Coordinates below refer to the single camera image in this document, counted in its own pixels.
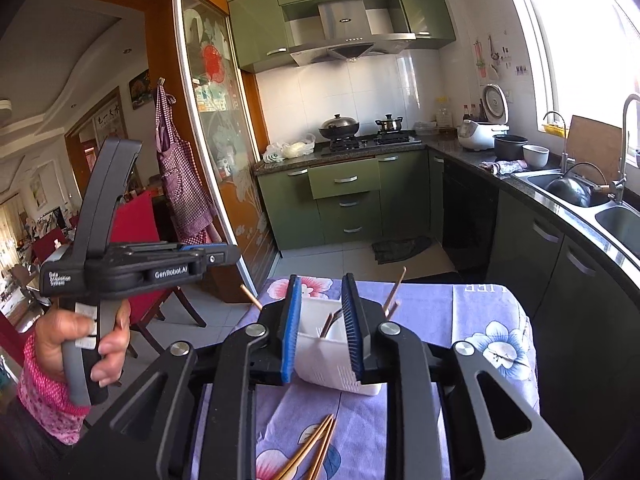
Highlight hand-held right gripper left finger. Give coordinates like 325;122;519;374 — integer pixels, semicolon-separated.
65;274;303;480

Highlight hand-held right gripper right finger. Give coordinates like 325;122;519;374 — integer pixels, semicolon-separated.
341;274;585;480

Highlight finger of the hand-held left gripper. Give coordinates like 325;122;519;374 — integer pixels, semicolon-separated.
200;245;242;277
110;241;227;254

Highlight white plastic utensil holder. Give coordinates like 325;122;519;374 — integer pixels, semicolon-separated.
294;299;402;397

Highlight bunch of wooden chopsticks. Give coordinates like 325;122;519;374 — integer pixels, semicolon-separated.
272;414;337;480

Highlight person's left forearm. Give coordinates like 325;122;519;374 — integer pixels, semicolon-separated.
15;332;91;446

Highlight person's left hand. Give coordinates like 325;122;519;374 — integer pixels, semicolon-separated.
32;302;132;387

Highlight red covered wooden chair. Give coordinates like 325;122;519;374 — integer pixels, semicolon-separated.
107;192;206;346

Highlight red checked apron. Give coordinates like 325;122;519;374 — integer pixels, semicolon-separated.
154;80;216;246

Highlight purple floral tablecloth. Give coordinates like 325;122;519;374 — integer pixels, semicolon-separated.
192;276;543;480

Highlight green base cabinets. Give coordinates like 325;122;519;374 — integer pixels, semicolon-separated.
255;149;640;441

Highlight dark floor cloth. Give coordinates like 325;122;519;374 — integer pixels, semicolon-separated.
371;236;433;266

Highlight sliding glass door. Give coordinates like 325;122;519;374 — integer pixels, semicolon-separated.
172;0;278;301

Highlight white plastic bag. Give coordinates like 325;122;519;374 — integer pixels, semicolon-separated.
282;134;317;158

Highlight open green drawer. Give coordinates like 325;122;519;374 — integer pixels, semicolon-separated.
307;158;382;199

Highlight dark clock picture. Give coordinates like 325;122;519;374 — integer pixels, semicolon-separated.
129;69;152;110

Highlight black wok with lid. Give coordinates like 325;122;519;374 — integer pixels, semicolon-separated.
318;114;360;140

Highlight gas stove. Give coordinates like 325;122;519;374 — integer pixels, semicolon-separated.
320;131;423;156

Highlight dark stone countertop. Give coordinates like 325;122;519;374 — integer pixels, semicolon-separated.
252;135;640;281

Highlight green upper cabinets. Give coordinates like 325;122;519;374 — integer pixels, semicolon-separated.
227;0;457;73

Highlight crumpled dish cloth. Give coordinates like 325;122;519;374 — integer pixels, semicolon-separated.
479;159;528;176

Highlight white rice cooker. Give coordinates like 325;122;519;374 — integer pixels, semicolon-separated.
457;84;511;152

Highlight black inner pot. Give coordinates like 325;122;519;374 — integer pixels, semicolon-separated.
492;134;530;162

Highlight white bowl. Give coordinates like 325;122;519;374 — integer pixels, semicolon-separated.
522;144;550;169

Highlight steel kettle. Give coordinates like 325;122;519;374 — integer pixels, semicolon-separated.
545;162;613;208

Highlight steel range hood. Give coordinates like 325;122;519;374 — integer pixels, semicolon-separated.
284;1;417;67

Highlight thin arched faucet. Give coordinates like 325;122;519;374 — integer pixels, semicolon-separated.
542;111;571;173

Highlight steel sink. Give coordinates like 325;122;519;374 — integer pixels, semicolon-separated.
515;170;640;266

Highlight wooden cutting board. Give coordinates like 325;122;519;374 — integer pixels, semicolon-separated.
567;115;633;186

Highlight tall steel faucet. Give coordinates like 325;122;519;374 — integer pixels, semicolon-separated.
612;94;640;203

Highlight window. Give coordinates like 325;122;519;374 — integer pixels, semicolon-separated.
510;0;640;161

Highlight calligraphy wall scroll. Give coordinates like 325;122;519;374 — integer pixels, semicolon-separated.
92;87;126;146

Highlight wooden door frame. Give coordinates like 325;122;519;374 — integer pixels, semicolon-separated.
31;0;236;291

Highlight pink green wall hanging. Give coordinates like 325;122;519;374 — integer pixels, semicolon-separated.
472;37;488;80

